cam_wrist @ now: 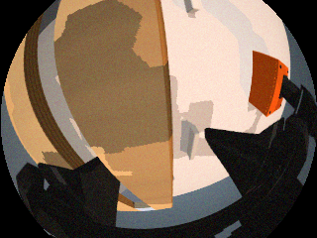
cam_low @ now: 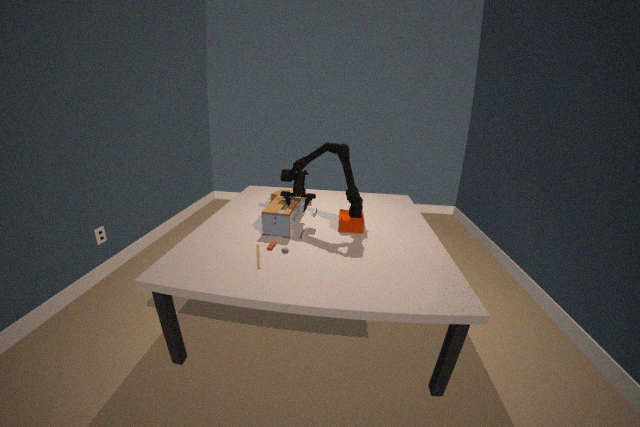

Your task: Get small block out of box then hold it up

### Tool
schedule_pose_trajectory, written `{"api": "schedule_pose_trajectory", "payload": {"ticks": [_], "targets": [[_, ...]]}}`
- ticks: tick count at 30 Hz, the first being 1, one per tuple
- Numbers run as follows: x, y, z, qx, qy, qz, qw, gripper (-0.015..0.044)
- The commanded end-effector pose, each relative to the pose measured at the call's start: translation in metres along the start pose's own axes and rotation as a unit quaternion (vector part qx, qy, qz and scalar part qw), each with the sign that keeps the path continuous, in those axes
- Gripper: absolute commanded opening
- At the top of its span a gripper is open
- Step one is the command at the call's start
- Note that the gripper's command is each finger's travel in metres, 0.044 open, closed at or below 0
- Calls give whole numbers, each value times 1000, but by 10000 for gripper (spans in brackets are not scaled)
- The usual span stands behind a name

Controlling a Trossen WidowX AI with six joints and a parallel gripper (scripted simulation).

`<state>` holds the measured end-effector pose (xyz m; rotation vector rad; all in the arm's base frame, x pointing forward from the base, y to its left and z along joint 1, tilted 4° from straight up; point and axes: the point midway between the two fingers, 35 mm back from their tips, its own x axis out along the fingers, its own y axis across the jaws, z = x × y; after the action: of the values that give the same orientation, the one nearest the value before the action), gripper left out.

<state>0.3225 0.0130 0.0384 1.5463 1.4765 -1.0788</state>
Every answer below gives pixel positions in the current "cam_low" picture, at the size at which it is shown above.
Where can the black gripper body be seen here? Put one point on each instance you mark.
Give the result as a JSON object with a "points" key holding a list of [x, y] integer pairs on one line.
{"points": [[299, 189]]}

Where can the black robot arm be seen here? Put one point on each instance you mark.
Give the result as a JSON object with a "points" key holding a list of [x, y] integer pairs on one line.
{"points": [[352, 193]]}

